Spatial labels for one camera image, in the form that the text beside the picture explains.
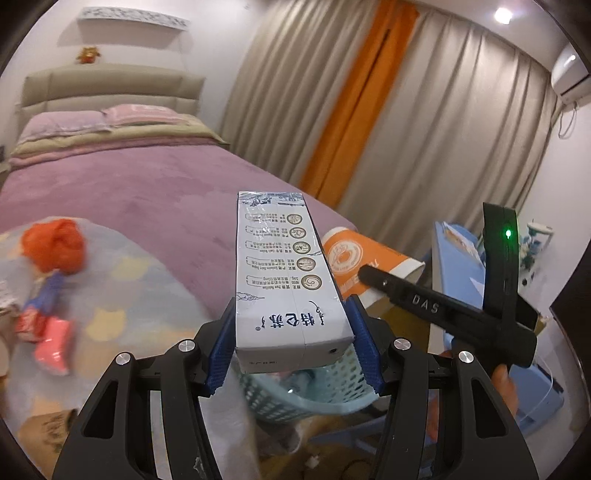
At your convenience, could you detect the person's right hand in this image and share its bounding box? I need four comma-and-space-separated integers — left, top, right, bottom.
490, 362, 520, 418

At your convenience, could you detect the round table with patterned cloth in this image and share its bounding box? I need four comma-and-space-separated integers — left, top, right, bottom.
0, 217, 259, 480

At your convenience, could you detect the orange curtain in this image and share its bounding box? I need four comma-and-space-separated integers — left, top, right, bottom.
300, 0, 421, 197

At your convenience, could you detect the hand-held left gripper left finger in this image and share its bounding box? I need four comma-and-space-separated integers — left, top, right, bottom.
51, 298, 241, 480

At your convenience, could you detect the red and white packet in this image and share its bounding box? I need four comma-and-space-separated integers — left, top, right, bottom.
14, 308, 47, 343

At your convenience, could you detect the white air conditioner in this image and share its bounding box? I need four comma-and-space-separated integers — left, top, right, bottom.
550, 44, 591, 97

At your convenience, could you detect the beige curtain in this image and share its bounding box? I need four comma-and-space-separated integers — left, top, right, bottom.
339, 0, 555, 232
222, 0, 384, 190

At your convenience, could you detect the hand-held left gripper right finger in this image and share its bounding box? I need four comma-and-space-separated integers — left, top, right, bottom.
344, 295, 541, 480

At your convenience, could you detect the purple pillow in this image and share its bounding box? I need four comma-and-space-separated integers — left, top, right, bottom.
18, 111, 112, 144

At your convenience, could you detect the brown cardboard box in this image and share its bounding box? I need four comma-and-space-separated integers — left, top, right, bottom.
18, 408, 79, 467

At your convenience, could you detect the light blue plastic basket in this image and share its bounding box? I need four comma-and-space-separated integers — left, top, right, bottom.
238, 344, 377, 423

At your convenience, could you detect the air conditioner cable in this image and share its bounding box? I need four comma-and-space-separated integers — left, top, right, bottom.
558, 98, 581, 140

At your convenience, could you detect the white patterned wall shelf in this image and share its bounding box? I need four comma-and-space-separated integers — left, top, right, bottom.
78, 6, 191, 31

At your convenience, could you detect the orange and white paper cup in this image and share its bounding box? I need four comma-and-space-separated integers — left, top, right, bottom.
322, 226, 426, 319

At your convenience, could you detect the vase with flowers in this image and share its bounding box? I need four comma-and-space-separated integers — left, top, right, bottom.
519, 220, 553, 269

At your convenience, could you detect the bed with purple bedspread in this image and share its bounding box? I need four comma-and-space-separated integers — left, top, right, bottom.
0, 104, 361, 324

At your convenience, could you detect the folded beige blanket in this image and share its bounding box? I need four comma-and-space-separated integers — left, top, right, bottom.
9, 113, 229, 167

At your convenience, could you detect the blue desk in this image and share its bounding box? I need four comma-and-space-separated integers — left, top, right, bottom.
429, 222, 566, 421

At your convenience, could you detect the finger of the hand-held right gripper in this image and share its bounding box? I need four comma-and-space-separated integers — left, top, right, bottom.
359, 264, 485, 333

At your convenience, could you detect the pink packet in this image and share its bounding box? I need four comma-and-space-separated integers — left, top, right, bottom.
34, 318, 72, 376

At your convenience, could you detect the blue snack packet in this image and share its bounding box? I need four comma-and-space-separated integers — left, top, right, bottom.
23, 272, 65, 319

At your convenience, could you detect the beige padded headboard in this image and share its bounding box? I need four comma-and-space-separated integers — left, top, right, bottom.
21, 65, 206, 116

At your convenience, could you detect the pink pillow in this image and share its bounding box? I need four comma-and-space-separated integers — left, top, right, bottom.
102, 104, 185, 127

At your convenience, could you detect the white milk carton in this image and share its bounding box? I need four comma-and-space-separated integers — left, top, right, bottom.
233, 191, 355, 374

